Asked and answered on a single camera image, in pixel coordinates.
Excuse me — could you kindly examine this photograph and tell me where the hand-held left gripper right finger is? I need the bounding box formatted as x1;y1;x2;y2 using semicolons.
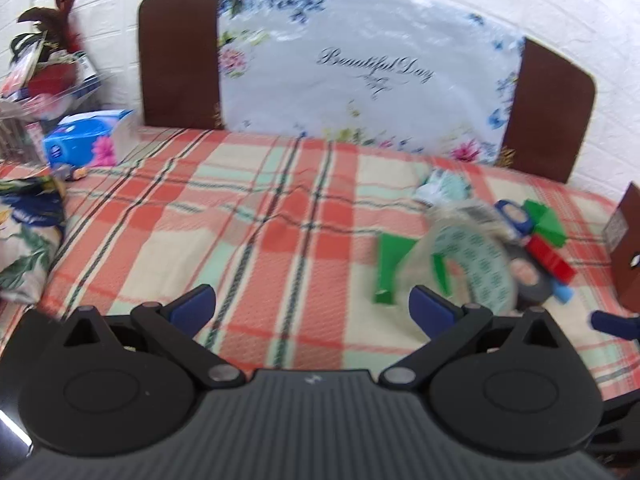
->
378;285;564;387

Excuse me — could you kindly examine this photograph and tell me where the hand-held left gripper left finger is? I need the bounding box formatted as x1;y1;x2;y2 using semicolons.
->
60;284;246;389

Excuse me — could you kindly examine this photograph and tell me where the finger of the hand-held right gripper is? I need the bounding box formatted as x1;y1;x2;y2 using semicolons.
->
592;391;640;458
589;309;640;345

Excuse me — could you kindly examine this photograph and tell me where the brown cardboard box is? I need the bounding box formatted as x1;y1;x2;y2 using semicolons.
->
602;182;640;313

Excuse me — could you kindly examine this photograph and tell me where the green angled block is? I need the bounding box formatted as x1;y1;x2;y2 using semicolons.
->
372;232;453;306

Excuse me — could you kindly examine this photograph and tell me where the green dotted tape roll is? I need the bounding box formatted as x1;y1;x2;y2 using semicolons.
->
400;205;518;316

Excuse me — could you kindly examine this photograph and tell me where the black tape roll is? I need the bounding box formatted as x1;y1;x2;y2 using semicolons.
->
507;255;556;307

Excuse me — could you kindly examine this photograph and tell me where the red block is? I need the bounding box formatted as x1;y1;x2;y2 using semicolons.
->
525;235;576;283

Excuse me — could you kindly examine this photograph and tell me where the green wedge block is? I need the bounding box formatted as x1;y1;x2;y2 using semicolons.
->
522;200;568;251

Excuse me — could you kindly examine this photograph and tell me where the blue tape roll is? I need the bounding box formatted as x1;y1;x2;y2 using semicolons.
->
494;199;532;241

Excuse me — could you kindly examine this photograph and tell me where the green white packet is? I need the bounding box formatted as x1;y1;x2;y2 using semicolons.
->
417;167;473;206

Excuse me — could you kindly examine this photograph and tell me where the floral cloth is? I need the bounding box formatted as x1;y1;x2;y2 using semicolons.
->
0;175;68;306

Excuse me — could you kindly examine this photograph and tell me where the blue tissue box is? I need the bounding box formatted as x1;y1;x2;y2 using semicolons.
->
42;108;138;168

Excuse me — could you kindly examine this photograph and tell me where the floral plastic bag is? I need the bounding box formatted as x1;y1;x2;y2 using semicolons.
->
216;0;526;166

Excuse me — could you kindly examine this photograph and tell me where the clear plastic bin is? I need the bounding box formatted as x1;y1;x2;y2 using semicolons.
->
0;50;101;121

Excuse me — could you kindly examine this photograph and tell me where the red feather decoration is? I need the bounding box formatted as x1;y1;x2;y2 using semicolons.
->
12;0;91;61

